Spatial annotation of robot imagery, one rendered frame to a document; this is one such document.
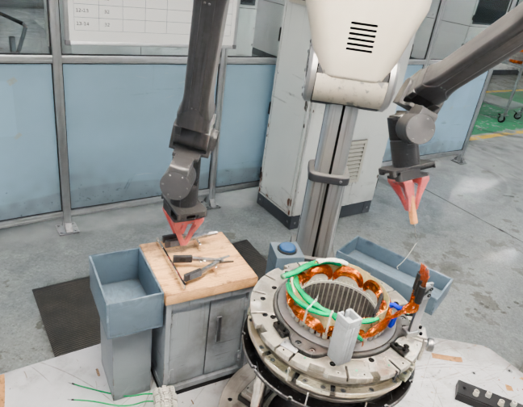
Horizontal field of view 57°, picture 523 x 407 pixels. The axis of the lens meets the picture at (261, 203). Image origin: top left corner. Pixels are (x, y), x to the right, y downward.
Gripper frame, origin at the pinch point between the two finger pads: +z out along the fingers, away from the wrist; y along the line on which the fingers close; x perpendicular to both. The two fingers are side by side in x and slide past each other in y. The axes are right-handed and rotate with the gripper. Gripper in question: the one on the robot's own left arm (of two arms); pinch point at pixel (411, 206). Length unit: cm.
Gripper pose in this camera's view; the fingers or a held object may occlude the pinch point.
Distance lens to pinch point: 107.7
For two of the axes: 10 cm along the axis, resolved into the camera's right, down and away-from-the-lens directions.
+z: 1.7, 9.6, 2.1
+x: -2.8, -1.6, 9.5
